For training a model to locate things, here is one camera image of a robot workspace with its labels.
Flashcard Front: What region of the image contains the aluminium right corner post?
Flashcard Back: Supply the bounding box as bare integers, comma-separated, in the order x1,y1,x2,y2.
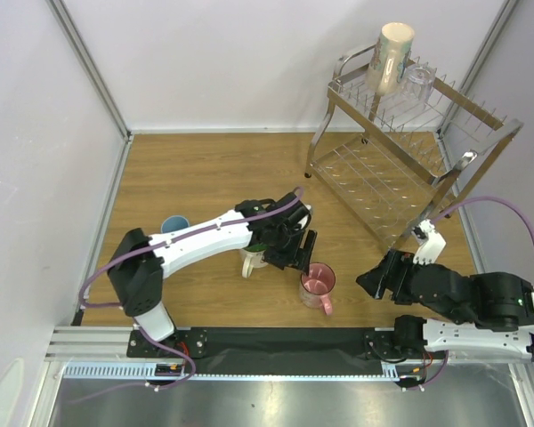
458,0,521,96

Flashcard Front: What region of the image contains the aluminium slotted rail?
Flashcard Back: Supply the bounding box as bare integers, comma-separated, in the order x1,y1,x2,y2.
61,359,530,383

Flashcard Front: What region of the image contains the blue plastic cup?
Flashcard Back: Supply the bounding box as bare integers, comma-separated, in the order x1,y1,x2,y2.
160,215,190,233

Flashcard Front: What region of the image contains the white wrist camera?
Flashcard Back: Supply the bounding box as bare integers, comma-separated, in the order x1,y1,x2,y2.
291,204,312,230
411,220,446,265

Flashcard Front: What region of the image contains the steel wire dish rack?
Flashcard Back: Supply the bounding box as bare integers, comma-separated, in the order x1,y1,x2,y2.
304,45,523,251

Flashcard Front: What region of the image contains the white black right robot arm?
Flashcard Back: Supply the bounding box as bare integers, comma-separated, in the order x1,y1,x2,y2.
356,250,534,363

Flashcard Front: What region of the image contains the pink ceramic mug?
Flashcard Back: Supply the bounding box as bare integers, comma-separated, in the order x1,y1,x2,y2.
299,262,336,316

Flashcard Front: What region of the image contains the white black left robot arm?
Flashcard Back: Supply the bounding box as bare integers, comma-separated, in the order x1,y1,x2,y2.
107,191,317,357

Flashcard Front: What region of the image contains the white object bottom left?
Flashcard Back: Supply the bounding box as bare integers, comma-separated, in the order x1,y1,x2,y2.
0,358,25,427

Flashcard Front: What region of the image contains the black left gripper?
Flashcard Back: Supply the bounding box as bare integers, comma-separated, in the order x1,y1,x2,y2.
263,225,316,277

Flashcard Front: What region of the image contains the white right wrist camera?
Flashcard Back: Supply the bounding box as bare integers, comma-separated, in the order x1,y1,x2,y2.
411,220,446,265

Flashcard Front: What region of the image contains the clear glass cup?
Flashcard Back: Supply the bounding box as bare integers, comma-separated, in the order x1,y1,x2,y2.
399,63,437,106

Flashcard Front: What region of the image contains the aluminium corner post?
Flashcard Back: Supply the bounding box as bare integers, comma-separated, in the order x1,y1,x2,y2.
45,0,132,141
458,0,521,96

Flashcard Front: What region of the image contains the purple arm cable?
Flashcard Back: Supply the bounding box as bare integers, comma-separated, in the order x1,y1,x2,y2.
66,185,306,404
400,195,534,391

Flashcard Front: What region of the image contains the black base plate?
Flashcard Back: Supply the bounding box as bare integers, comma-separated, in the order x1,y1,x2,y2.
126,326,446,375

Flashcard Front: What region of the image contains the green interior white mug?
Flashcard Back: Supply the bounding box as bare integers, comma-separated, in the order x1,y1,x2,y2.
239,245,267,278

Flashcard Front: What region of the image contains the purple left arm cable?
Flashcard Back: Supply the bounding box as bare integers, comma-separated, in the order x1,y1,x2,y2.
66,185,306,404

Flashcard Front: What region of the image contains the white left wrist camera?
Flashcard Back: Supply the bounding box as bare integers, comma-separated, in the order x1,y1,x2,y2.
291,204,312,230

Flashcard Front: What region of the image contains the aluminium left corner post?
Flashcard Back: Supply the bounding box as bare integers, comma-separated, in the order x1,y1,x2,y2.
45,0,132,141

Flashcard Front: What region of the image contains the cream patterned ceramic mug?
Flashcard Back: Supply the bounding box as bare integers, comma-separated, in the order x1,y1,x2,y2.
366,22,415,96

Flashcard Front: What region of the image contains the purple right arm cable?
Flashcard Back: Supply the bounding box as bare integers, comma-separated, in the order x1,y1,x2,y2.
400,195,534,391

